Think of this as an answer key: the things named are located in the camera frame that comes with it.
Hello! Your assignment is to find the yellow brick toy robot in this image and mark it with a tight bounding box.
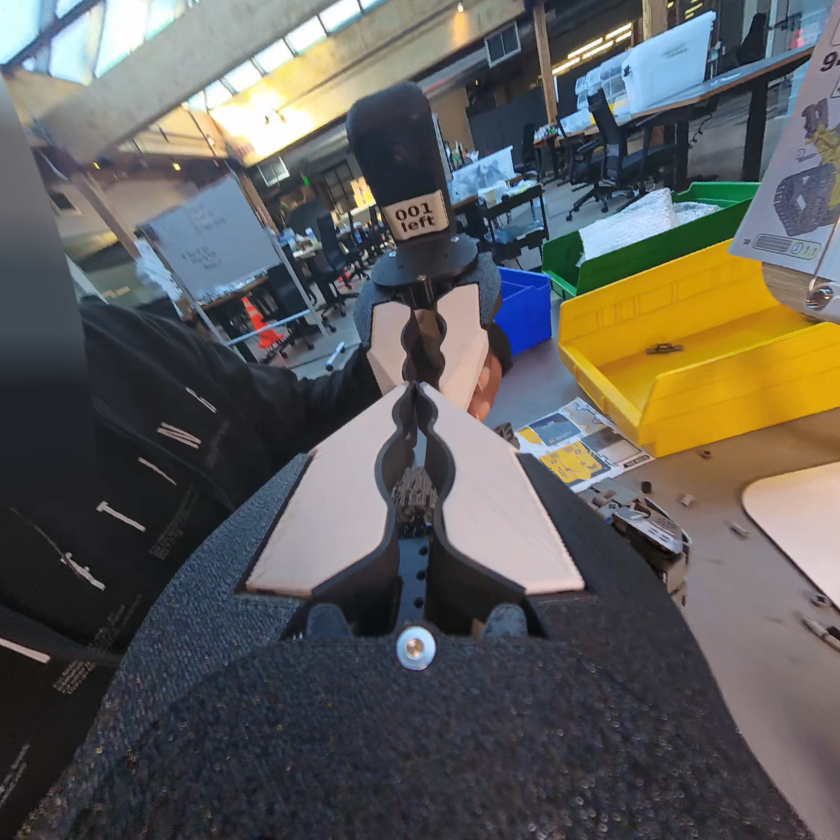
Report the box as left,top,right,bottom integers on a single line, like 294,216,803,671
392,422,693,624

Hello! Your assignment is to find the yellow plastic storage bin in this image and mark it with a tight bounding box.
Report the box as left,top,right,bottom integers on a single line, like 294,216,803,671
558,238,840,458

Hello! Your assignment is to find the whiteboard on stand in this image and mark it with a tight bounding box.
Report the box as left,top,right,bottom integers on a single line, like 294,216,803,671
138,174,329,342

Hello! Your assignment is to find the white bubble wrap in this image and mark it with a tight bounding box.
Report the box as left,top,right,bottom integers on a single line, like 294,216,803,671
577,189,723,262

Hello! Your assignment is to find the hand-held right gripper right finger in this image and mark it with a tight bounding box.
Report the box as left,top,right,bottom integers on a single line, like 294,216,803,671
418,382,586,636

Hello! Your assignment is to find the grey desk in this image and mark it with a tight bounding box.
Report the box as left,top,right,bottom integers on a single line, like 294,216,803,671
486,328,840,840

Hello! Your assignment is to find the white book stand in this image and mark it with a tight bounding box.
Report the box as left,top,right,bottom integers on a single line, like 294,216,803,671
742,259,840,598

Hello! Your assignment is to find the orange traffic cone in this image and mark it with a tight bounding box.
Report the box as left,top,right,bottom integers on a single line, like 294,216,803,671
241,297,286,349

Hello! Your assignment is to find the printed sticker sheet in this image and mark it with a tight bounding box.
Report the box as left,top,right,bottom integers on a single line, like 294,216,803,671
514,395,656,493

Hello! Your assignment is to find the black office chair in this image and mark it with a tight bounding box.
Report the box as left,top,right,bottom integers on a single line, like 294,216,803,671
567,88,683,221
314,211,365,317

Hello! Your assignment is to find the green plastic storage bin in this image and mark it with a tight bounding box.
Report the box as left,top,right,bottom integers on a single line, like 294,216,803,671
541,182,761,299

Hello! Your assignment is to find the wooden background desk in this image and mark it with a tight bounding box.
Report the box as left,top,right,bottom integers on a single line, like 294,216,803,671
558,46,818,185

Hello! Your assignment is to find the person's left hand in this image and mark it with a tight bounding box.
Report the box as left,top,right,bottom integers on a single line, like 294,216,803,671
466,341,505,422

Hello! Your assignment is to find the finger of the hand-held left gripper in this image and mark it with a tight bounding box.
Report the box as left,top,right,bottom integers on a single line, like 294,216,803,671
430,282,491,414
366,301,414,393

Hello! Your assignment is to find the person's left forearm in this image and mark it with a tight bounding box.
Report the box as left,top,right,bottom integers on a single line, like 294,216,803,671
249,348,385,447

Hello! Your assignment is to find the grey brick axle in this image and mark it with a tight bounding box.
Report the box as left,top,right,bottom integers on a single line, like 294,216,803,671
799,613,840,651

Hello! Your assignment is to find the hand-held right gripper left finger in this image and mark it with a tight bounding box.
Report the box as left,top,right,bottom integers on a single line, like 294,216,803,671
246,382,417,636

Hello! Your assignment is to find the open instruction booklet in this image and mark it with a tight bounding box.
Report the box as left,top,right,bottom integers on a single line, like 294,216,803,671
728,0,840,277

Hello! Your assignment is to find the person's black printed hoodie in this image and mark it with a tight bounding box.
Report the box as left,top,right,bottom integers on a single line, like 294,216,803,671
0,295,388,840

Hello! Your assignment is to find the blue plastic storage bin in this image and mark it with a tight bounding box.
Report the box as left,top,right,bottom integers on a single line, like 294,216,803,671
493,266,553,355

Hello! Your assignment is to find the clear plastic storage box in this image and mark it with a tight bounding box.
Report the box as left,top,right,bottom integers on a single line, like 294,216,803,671
620,10,718,116

